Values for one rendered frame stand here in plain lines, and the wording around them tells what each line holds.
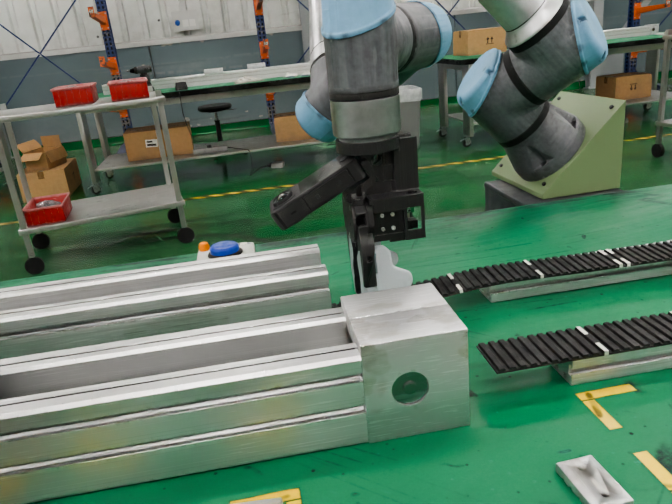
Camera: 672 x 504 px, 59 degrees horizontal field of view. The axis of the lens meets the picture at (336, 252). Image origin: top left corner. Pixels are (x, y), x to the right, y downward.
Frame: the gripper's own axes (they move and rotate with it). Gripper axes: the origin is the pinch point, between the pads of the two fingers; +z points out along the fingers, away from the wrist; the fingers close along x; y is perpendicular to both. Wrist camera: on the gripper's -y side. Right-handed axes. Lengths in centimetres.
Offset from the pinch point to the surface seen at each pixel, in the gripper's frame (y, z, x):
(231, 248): -15.3, -5.2, 12.0
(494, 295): 16.0, 1.0, -1.5
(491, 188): 37, 3, 50
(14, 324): -37.6, -6.0, -4.3
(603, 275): 30.8, 1.0, -0.9
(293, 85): 31, 13, 458
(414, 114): 140, 52, 477
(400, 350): -1.1, -6.8, -23.4
